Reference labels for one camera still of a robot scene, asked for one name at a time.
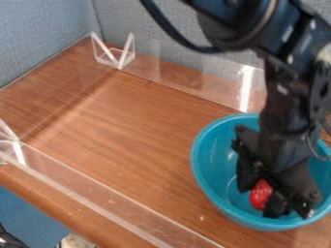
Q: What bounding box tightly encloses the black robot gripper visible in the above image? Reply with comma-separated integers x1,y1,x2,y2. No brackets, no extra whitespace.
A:
231,125,323,219

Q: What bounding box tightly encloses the red toy strawberry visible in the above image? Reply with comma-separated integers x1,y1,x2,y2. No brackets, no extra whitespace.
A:
250,179,272,210

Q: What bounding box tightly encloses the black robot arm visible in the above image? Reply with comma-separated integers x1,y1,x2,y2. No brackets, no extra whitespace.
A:
183,0,331,218

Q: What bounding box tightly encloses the blue plastic bowl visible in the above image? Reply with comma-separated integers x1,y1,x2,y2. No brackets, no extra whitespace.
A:
189,113,331,232

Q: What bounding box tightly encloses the clear acrylic front barrier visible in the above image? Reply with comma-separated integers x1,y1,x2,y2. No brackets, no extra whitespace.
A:
0,142,224,248

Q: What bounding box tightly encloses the clear acrylic barrier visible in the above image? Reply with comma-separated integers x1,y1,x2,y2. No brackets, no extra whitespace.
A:
0,142,224,248
124,39,267,113

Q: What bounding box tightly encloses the clear acrylic back barrier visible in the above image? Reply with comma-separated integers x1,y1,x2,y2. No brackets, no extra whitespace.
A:
124,39,267,113

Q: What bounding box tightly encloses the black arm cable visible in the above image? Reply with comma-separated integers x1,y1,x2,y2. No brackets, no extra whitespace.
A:
139,0,225,54

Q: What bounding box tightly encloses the clear acrylic corner bracket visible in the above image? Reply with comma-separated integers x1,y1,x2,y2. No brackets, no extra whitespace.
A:
91,32,136,70

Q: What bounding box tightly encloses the clear acrylic left bracket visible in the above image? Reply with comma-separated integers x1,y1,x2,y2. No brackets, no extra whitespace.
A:
0,119,25,166

